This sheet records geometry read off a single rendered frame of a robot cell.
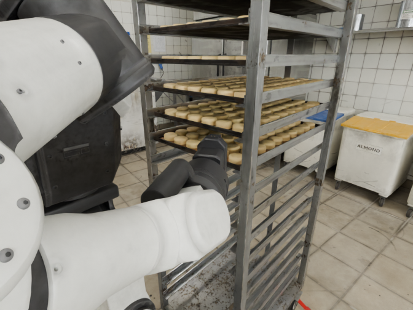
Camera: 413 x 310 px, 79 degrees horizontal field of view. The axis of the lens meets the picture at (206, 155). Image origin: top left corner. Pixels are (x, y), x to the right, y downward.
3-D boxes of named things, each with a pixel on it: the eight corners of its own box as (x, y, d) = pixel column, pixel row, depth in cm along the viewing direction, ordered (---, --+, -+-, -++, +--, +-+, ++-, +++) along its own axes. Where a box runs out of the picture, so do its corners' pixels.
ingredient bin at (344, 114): (277, 169, 315) (284, 108, 287) (303, 156, 354) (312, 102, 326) (319, 184, 277) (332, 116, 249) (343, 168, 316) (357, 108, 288)
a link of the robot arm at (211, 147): (234, 193, 52) (225, 229, 41) (190, 187, 54) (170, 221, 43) (237, 135, 47) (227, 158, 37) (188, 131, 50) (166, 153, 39)
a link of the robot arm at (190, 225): (236, 234, 33) (191, 269, 21) (178, 246, 36) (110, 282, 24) (223, 186, 34) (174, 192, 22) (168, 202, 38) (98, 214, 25)
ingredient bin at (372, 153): (327, 188, 269) (341, 119, 241) (353, 172, 306) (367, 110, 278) (384, 211, 230) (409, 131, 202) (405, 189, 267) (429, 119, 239)
